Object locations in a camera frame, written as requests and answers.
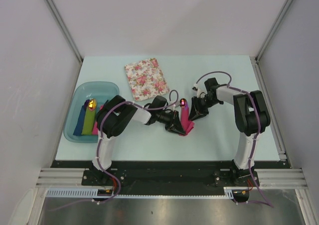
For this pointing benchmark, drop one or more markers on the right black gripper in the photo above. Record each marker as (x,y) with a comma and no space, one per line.
(197,111)

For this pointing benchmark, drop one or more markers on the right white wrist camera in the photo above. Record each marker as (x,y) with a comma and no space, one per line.
(199,92)

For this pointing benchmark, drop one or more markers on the magenta paper napkin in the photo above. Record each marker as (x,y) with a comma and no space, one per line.
(185,122)

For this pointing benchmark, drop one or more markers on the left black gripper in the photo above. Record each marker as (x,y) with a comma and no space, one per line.
(174,125)

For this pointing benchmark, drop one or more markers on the floral rectangular tray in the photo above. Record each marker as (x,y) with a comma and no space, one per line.
(146,79)

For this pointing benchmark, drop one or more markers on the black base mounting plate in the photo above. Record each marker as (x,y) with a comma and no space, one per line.
(175,178)

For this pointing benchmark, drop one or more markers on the green rolled napkin bundle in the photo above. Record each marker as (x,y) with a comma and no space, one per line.
(89,118)

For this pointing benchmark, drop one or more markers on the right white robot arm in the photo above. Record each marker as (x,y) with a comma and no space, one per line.
(250,111)

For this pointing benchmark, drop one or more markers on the teal translucent plastic bin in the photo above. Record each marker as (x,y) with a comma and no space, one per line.
(99,90)

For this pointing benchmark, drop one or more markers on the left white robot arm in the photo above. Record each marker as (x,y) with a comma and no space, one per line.
(117,113)

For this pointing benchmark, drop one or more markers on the aluminium frame rail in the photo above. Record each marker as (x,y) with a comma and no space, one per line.
(60,177)

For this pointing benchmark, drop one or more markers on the white slotted cable duct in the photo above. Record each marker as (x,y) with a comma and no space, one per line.
(101,194)

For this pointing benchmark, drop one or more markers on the iridescent rainbow spoon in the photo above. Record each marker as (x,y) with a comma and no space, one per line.
(183,103)

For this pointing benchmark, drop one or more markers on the blue rolled napkin bundle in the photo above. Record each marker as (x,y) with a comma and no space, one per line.
(80,122)

